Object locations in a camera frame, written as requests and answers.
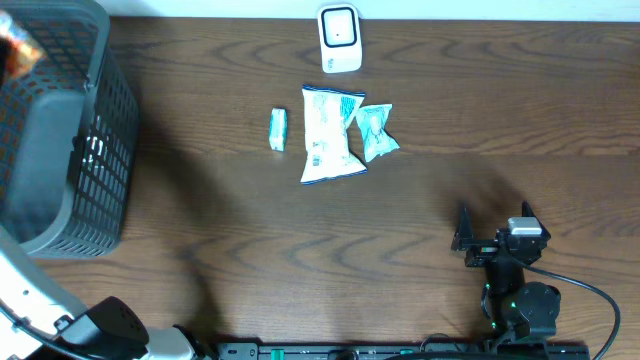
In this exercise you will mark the white barcode scanner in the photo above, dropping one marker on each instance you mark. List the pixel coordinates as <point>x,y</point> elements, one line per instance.
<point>340,38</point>

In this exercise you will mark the large white snack bag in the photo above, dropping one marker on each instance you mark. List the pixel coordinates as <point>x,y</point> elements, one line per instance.
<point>328,113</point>

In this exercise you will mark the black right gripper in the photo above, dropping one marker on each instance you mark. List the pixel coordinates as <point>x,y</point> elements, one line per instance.
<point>484,249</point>

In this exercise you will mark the small orange juice box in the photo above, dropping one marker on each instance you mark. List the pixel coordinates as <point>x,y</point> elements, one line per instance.
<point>20,53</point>

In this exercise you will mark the grey plastic mesh basket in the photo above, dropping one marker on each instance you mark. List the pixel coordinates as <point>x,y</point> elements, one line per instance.
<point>68,133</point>

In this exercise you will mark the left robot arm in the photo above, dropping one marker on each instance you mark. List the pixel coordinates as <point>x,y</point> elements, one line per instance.
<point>40,319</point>

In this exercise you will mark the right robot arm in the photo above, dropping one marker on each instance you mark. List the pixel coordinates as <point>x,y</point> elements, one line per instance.
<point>521,312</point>

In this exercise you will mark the small teal white box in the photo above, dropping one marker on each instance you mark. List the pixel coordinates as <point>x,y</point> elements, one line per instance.
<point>278,129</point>

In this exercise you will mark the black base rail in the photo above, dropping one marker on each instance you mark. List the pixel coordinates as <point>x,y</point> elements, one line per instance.
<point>435,349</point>

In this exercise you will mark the teal candy wrapper packet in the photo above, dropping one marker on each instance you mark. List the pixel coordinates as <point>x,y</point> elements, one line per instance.
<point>371,120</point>

